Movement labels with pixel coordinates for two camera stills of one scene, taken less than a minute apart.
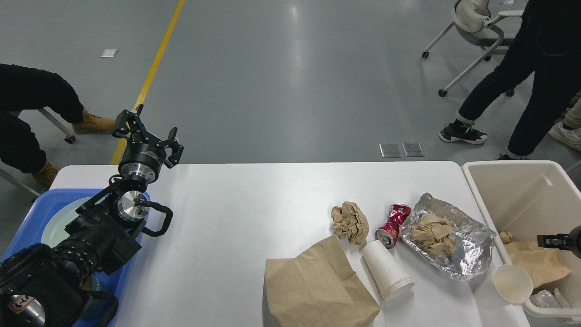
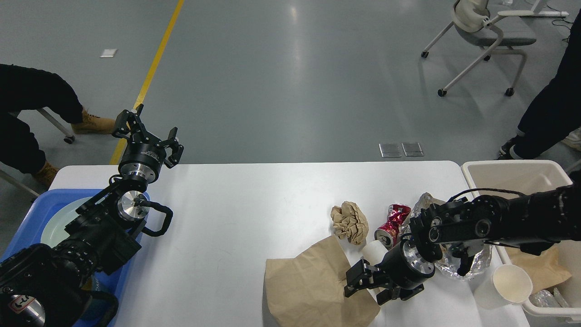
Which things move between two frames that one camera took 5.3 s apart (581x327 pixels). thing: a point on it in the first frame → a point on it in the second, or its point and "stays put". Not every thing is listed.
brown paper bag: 318,288 stays put
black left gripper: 141,161 stays put
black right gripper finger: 560,241 → 362,275
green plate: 54,232 stays put
